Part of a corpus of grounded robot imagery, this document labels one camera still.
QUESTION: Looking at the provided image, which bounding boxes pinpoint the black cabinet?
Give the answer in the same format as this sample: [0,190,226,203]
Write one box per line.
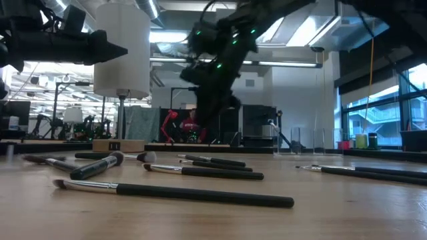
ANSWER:
[242,104,278,148]

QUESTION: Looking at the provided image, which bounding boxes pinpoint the yellow hanging cable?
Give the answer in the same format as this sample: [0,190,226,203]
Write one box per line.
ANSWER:
[362,37,376,135]

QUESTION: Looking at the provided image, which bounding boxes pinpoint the person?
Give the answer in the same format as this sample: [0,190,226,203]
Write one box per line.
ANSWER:
[179,108,207,144]

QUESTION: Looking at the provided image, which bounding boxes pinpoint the white-tipped makeup brush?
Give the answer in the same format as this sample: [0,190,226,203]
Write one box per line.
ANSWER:
[268,119,302,153]

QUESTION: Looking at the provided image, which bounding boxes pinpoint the brown bristle makeup brush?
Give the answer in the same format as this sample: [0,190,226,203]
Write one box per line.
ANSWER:
[21,154,79,173]

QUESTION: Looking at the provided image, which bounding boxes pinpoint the gray blurred post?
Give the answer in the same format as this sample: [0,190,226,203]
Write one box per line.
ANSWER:
[5,142,16,165]

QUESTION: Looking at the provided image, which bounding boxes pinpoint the black bin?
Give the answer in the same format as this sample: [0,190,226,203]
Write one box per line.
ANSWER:
[399,129,427,153]

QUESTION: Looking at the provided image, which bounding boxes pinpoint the clear acrylic organizer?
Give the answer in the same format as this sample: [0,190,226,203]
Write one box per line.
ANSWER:
[272,126,345,156]

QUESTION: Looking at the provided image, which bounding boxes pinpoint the black background rig stand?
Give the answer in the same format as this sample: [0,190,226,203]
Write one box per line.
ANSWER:
[49,81,91,140]

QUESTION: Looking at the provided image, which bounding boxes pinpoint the light green cup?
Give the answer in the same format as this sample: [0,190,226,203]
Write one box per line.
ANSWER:
[354,133,369,150]

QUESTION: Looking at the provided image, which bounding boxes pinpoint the black background camera stand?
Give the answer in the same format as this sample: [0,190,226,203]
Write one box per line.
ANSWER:
[169,85,198,111]

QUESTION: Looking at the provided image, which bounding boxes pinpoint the white background table lamp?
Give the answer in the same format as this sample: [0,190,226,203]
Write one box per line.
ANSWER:
[62,106,84,141]

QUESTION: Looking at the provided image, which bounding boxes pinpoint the gray-green cloth panel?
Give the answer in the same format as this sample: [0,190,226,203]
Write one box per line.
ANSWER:
[123,105,161,144]

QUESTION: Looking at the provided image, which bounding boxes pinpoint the red box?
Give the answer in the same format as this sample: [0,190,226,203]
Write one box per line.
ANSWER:
[336,139,355,151]

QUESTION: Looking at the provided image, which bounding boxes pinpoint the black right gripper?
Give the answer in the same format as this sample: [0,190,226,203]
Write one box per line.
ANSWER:
[181,56,243,129]

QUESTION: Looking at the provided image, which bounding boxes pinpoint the background robot arms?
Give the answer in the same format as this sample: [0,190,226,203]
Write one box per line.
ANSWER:
[70,115,113,141]

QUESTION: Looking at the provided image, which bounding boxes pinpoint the thin black pen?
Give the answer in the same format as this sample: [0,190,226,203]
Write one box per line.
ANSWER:
[177,153,247,168]

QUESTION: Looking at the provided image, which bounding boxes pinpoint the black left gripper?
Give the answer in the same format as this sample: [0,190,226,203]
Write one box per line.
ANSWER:
[15,29,129,66]

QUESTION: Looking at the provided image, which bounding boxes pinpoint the black room partition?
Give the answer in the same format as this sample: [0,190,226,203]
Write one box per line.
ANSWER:
[159,107,240,147]

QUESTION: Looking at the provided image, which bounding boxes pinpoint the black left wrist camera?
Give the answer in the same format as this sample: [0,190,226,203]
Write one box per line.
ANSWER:
[59,4,87,34]

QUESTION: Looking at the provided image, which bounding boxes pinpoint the thin black makeup brush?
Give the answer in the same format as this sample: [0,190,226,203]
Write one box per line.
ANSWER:
[179,159,254,173]

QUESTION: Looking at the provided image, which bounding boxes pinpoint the black makeup brush silver ferrule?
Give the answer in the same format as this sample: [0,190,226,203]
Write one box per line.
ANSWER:
[52,178,296,209]
[311,163,427,180]
[295,165,427,187]
[142,163,265,181]

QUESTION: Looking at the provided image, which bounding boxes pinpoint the black computer monitor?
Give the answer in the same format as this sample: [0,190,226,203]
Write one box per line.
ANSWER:
[0,100,32,140]

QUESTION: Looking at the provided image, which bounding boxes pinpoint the fluffy powder makeup brush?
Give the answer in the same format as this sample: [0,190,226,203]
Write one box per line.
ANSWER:
[74,151,157,164]

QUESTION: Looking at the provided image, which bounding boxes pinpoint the long ceiling light fixture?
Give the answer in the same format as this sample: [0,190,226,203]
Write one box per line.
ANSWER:
[149,57,324,69]

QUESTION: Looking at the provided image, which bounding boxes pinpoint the thick flat-top makeup brush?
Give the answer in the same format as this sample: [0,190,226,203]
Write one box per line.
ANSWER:
[69,150,125,181]

